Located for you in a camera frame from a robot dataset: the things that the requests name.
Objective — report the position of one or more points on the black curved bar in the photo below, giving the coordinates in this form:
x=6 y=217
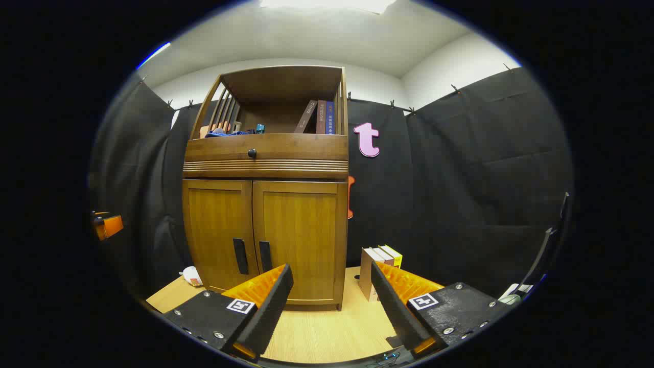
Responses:
x=544 y=255

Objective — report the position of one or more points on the brown leaning book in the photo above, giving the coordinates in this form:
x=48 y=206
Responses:
x=305 y=117

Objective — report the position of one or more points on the black backdrop cloth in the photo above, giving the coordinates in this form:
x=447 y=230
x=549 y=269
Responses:
x=460 y=179

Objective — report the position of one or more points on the white crumpled packet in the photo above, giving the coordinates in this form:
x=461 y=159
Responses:
x=192 y=276

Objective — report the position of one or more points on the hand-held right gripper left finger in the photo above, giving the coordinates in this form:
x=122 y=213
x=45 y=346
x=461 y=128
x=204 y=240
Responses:
x=271 y=312

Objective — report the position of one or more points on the dark red book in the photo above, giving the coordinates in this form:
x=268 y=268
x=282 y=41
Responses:
x=321 y=117

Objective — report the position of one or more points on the wooden cabinet drawer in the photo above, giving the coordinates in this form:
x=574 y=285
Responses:
x=296 y=148

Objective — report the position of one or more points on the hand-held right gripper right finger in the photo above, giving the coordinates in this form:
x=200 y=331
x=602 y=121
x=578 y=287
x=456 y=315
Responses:
x=396 y=312

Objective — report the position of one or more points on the ceiling light panel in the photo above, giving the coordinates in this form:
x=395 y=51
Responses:
x=327 y=4

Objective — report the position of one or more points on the blue cloth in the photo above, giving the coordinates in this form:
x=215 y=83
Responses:
x=230 y=134

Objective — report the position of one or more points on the blue book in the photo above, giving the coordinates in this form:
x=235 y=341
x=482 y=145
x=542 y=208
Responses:
x=330 y=118

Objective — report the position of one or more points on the white device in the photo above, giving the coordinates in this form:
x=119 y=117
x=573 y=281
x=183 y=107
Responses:
x=513 y=295

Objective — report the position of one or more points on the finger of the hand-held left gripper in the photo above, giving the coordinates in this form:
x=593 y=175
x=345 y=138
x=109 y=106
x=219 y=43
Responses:
x=111 y=226

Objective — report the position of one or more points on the small peach coloured object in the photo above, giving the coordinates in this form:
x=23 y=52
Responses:
x=207 y=131

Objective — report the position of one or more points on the wooden double-door shoe cabinet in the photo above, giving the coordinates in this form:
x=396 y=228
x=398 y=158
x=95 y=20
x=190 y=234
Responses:
x=281 y=84

